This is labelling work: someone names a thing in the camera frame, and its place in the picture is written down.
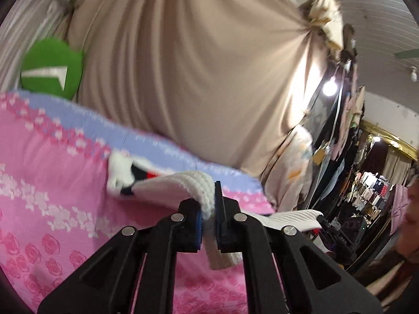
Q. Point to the pink floral bed sheet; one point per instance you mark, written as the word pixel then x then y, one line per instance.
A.
pixel 55 210

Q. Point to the silver satin curtain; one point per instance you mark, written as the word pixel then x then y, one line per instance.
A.
pixel 23 22

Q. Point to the green round cushion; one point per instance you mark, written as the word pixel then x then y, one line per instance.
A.
pixel 52 67

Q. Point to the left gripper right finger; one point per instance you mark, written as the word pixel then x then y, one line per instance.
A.
pixel 284 271

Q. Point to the beige draped curtain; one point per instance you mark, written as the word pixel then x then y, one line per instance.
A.
pixel 225 79

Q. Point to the bright light bulb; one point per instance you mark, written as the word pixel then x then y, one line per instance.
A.
pixel 330 87

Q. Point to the floral cream hanging fabric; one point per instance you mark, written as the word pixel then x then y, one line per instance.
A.
pixel 287 178

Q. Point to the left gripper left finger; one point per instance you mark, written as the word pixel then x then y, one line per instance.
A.
pixel 134 272

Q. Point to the hanging clothes rack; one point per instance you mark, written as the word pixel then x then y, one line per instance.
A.
pixel 361 172

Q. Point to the white red navy knit sweater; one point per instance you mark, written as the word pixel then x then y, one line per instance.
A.
pixel 134 176

